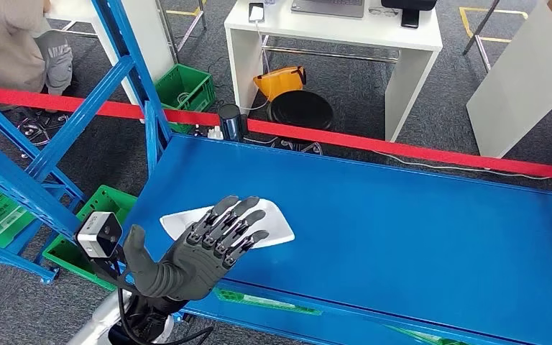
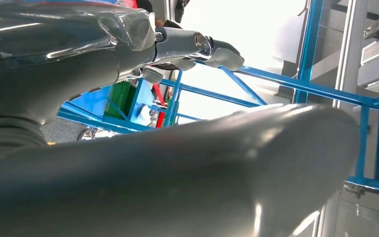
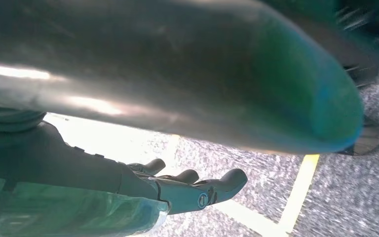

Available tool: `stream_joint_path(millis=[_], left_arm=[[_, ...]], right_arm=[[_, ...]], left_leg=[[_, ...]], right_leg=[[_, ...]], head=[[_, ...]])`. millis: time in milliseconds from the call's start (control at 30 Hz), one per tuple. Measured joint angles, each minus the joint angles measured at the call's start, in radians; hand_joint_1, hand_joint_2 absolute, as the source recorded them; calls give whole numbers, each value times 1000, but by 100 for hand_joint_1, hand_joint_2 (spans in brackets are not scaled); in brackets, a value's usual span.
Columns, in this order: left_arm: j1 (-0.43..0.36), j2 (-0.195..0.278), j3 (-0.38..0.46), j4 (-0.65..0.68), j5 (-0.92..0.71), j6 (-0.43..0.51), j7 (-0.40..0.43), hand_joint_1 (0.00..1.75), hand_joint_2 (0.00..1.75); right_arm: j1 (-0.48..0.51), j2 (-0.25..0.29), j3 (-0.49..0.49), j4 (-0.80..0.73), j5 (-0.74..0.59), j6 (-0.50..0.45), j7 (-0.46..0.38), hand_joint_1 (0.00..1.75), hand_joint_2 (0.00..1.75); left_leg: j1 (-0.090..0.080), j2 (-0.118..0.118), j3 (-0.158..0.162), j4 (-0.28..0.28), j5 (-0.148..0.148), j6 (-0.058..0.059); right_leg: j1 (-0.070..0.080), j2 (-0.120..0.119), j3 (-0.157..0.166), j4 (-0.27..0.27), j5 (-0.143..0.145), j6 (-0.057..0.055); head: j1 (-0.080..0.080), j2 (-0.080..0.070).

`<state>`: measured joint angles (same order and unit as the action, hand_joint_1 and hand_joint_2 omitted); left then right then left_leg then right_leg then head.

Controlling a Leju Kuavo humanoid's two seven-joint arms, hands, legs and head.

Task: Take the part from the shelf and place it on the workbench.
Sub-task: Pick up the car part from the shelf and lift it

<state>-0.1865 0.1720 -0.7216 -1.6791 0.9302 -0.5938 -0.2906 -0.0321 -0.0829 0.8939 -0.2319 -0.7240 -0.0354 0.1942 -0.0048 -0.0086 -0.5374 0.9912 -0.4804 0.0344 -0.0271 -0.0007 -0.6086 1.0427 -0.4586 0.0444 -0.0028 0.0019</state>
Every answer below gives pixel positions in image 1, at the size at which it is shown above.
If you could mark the eyeglasses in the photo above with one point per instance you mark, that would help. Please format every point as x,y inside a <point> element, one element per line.
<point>383,11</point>

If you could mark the yellow bag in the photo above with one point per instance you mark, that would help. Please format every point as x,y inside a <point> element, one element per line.
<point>278,83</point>

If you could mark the chrome barrier post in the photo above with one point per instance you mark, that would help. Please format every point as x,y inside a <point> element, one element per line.
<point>231,123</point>

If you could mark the blue steel shelving rack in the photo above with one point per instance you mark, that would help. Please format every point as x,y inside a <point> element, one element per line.
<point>9,262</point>
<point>376,214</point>

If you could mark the white power strip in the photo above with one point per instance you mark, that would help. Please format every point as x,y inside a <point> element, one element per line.
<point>215,133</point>

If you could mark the white smartphone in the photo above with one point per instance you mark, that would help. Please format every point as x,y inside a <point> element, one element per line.
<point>256,13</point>

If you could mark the grey laptop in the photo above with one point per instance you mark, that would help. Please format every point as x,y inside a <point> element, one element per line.
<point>328,7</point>

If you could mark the black desktop device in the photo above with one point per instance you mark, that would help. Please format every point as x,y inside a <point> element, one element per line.
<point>409,4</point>

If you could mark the white curved plastic part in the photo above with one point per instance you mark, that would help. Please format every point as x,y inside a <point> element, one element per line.
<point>278,228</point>

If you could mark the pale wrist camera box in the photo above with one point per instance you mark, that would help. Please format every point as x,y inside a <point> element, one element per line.
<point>99,234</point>

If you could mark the white panel table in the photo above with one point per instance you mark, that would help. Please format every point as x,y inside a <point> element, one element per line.
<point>519,95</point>
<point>333,33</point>
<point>147,47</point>

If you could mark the black round stool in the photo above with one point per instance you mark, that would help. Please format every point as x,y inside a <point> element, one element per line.
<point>300,109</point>

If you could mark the red barrier belt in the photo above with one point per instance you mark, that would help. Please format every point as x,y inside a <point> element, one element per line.
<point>400,145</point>

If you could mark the black smartphone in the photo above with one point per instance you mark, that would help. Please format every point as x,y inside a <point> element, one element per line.
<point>410,19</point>

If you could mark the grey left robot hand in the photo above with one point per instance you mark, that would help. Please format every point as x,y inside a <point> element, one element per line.
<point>195,266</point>

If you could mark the chrome tube frame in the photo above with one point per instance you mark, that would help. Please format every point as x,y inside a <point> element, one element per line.
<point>483,24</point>
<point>170,33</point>

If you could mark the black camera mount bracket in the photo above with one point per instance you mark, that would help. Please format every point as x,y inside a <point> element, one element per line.
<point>109,274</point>

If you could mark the chrome swivel chair base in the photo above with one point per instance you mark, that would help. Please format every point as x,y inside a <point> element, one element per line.
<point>38,128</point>

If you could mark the person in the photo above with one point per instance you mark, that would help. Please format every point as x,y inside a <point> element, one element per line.
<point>4,43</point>

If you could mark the green plastic crate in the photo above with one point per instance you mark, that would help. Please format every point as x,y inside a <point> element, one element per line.
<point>423,339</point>
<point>0,221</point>
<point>66,255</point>
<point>266,302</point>
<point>200,90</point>

